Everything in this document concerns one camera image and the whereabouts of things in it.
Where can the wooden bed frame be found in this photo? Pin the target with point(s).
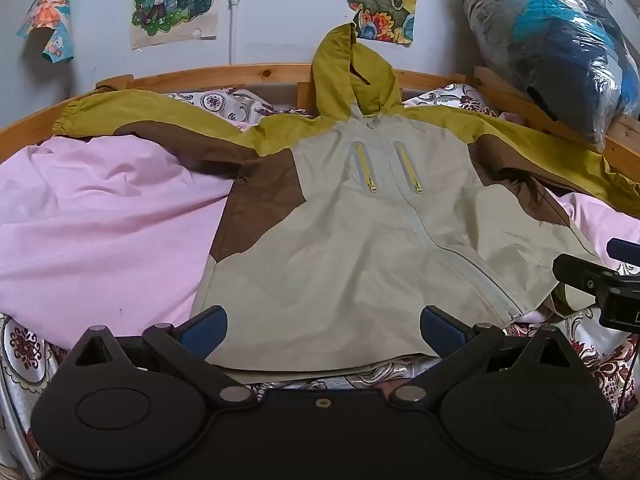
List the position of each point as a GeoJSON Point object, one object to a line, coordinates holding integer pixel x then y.
{"type": "Point", "coordinates": [200, 77]}

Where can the white wall pipe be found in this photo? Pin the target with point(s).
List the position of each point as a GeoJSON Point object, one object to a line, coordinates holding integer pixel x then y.
{"type": "Point", "coordinates": [233, 10]}

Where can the olive beige brown hooded jacket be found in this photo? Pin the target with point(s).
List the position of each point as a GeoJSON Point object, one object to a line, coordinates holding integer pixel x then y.
{"type": "Point", "coordinates": [350, 240]}

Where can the floral patterned bedspread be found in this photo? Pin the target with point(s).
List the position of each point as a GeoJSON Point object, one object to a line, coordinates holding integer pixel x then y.
{"type": "Point", "coordinates": [25, 355]}

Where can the pink bed sheet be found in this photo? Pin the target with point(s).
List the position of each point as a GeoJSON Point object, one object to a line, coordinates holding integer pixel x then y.
{"type": "Point", "coordinates": [100, 235]}

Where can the blond figure green wall poster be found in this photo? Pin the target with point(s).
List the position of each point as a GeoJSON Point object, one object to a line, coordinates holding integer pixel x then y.
{"type": "Point", "coordinates": [172, 0]}

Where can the orange-haired figure wall poster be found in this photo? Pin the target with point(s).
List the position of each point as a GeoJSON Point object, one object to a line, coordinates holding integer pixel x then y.
{"type": "Point", "coordinates": [47, 15]}

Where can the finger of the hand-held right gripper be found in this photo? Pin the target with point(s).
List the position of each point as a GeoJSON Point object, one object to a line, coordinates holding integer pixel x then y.
{"type": "Point", "coordinates": [580, 270]}
{"type": "Point", "coordinates": [625, 249]}

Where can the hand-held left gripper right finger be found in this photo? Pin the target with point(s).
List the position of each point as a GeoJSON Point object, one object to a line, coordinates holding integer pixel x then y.
{"type": "Point", "coordinates": [440, 330]}

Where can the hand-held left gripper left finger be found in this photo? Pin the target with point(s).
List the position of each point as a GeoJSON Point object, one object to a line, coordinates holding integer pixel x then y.
{"type": "Point", "coordinates": [207, 327]}

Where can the clear plastic bag of clothes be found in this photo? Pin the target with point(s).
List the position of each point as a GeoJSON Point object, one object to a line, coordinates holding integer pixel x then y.
{"type": "Point", "coordinates": [550, 35]}

